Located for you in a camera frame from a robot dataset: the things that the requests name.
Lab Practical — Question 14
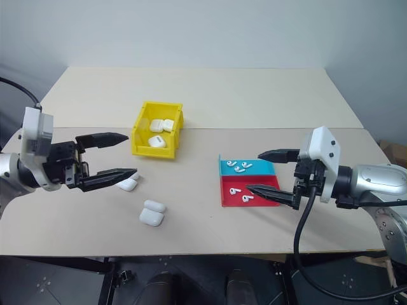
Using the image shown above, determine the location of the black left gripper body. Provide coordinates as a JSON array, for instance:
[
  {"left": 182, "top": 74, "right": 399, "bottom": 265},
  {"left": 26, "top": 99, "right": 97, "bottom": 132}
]
[{"left": 42, "top": 141, "right": 90, "bottom": 191}]

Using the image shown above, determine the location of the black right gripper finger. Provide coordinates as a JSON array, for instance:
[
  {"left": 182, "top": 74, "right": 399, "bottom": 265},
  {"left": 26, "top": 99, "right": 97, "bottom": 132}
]
[
  {"left": 258, "top": 148, "right": 301, "bottom": 165},
  {"left": 245, "top": 184, "right": 302, "bottom": 211}
]

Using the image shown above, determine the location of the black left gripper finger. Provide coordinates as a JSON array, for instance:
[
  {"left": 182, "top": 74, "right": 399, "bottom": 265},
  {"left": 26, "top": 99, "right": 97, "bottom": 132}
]
[
  {"left": 76, "top": 132, "right": 130, "bottom": 151},
  {"left": 79, "top": 168, "right": 139, "bottom": 193}
]

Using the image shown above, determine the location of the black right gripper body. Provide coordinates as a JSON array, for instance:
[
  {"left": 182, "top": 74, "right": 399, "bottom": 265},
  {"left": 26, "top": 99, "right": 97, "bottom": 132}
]
[{"left": 293, "top": 158, "right": 324, "bottom": 206}]

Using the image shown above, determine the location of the yellow plastic bin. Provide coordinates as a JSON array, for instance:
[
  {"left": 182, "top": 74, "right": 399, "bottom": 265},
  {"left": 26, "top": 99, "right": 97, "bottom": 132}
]
[{"left": 131, "top": 101, "right": 186, "bottom": 163}]

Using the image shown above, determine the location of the brown cardboard box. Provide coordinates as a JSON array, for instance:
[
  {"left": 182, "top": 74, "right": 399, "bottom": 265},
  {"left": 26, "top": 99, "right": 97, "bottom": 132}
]
[{"left": 378, "top": 139, "right": 407, "bottom": 165}]

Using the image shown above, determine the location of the red plastic tray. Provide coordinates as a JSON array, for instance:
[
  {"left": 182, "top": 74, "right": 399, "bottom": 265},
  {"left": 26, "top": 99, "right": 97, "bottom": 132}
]
[{"left": 219, "top": 174, "right": 281, "bottom": 208}]

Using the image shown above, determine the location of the blue plastic tray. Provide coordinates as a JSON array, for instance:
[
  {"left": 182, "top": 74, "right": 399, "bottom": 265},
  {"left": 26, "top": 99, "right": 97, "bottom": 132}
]
[{"left": 218, "top": 153, "right": 277, "bottom": 178}]

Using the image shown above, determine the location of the dark rounded shape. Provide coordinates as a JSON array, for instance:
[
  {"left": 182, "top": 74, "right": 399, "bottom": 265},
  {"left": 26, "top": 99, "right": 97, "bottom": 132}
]
[{"left": 224, "top": 268, "right": 255, "bottom": 305}]

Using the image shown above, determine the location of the black base panel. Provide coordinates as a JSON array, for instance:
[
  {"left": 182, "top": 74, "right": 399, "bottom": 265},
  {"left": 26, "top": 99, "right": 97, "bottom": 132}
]
[{"left": 0, "top": 255, "right": 111, "bottom": 305}]

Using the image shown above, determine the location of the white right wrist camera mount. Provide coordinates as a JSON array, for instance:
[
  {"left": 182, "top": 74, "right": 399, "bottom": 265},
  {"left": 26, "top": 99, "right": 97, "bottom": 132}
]
[{"left": 298, "top": 126, "right": 341, "bottom": 204}]

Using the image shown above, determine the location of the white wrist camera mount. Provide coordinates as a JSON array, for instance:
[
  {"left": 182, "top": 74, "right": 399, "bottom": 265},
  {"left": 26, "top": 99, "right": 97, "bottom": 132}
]
[
  {"left": 298, "top": 126, "right": 341, "bottom": 204},
  {"left": 19, "top": 106, "right": 62, "bottom": 192}
]

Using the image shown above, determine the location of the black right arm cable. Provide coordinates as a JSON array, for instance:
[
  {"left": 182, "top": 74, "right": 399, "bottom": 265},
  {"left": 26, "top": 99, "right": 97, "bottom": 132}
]
[{"left": 293, "top": 186, "right": 407, "bottom": 301}]

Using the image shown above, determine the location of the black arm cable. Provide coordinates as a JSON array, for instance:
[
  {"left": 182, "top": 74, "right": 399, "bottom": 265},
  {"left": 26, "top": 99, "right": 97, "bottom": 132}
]
[
  {"left": 293, "top": 186, "right": 407, "bottom": 301},
  {"left": 0, "top": 77, "right": 43, "bottom": 111}
]

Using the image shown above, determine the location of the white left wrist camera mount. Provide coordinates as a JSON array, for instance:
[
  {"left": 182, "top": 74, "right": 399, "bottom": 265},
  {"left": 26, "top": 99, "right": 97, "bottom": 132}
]
[{"left": 19, "top": 106, "right": 62, "bottom": 192}]

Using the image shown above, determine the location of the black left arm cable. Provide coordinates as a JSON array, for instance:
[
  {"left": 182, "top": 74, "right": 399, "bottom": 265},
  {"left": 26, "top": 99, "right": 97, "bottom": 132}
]
[{"left": 0, "top": 77, "right": 43, "bottom": 111}]

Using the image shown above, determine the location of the light wooden frame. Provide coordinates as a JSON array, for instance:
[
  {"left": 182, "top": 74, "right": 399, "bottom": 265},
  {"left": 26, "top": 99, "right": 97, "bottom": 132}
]
[{"left": 354, "top": 250, "right": 398, "bottom": 288}]

